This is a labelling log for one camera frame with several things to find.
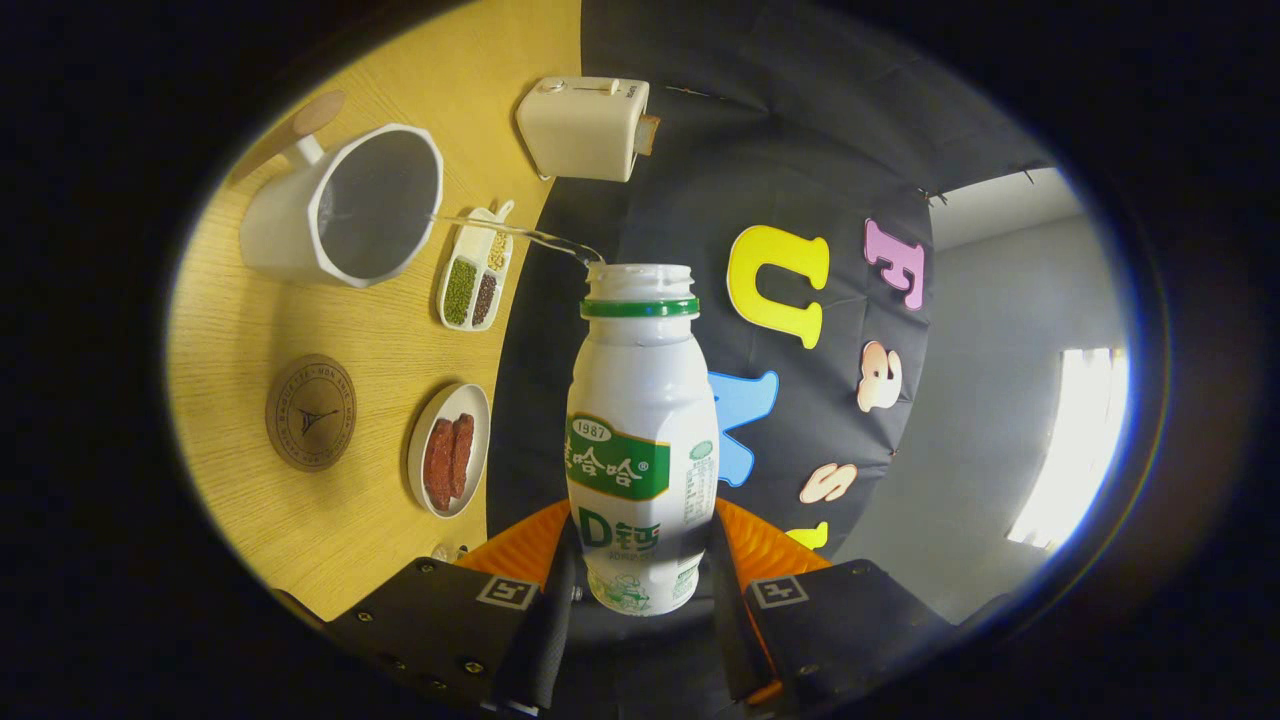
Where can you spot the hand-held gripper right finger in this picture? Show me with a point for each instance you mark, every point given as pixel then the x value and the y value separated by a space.
pixel 735 630

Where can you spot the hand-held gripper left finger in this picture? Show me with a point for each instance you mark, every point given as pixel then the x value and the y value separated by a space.
pixel 550 630

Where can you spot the white juice bottle green label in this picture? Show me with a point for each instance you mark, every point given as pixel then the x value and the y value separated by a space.
pixel 640 400

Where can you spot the round cork coaster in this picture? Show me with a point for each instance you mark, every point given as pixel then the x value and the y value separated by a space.
pixel 311 413

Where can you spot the clear plastic water bottle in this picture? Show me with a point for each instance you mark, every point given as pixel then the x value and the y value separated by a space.
pixel 447 552

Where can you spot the red sausage piece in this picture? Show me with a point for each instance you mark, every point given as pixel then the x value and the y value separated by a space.
pixel 438 465
pixel 463 455

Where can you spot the white round plate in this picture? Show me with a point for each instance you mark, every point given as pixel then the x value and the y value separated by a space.
pixel 450 398

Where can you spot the bright window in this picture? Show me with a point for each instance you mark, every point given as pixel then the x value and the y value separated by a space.
pixel 1075 450

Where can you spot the white divided bean dish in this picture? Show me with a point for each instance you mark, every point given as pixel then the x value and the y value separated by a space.
pixel 480 245

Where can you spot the wooden table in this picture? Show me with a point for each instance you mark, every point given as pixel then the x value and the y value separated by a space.
pixel 250 320

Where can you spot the cream toaster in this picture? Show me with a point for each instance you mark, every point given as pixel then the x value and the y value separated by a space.
pixel 580 130

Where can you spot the bread slice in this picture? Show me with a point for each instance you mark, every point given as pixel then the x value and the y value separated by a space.
pixel 648 135

